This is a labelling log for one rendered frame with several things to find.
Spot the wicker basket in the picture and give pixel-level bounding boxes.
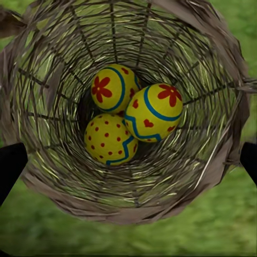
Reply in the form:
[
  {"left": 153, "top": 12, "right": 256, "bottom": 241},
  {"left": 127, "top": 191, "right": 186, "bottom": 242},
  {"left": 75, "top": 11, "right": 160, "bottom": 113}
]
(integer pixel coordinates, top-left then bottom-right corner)
[{"left": 0, "top": 0, "right": 257, "bottom": 226}]

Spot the easter egg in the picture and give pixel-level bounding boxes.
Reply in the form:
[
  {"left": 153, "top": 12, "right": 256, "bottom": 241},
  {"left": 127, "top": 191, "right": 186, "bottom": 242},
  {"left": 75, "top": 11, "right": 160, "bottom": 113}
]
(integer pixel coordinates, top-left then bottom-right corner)
[
  {"left": 83, "top": 113, "right": 139, "bottom": 166},
  {"left": 90, "top": 64, "right": 143, "bottom": 117},
  {"left": 124, "top": 82, "right": 184, "bottom": 143}
]

